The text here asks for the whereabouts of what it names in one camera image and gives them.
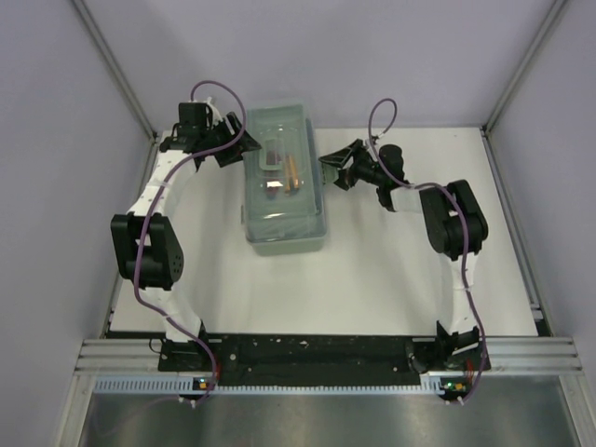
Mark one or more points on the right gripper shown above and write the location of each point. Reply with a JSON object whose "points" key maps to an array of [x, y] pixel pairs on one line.
{"points": [[357, 153]]}

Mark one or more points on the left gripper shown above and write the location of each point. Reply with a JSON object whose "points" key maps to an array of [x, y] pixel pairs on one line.
{"points": [[233, 153]]}

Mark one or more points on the orange black utility knife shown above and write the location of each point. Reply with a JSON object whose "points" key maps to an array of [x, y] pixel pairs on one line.
{"points": [[293, 182]]}

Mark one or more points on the red handled pliers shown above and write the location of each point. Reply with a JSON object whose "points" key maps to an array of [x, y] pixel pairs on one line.
{"points": [[272, 174]]}

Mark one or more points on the translucent green tool box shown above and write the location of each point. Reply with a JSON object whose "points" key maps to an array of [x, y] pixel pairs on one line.
{"points": [[287, 224]]}

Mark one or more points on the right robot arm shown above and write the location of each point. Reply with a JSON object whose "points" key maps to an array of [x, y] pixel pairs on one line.
{"points": [[456, 229]]}

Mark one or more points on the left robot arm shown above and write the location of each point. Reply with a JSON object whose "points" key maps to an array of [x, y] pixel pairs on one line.
{"points": [[148, 253]]}

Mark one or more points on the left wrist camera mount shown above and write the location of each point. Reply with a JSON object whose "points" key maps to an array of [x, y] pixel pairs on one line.
{"points": [[206, 113]]}

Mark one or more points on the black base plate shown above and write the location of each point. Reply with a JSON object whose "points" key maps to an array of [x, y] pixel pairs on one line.
{"points": [[243, 359]]}

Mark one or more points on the grey slotted cable duct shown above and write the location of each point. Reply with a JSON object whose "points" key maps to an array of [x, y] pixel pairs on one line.
{"points": [[191, 386]]}

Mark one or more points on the aluminium frame rail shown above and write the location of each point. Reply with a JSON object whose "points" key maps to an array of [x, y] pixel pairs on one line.
{"points": [[516, 355]]}

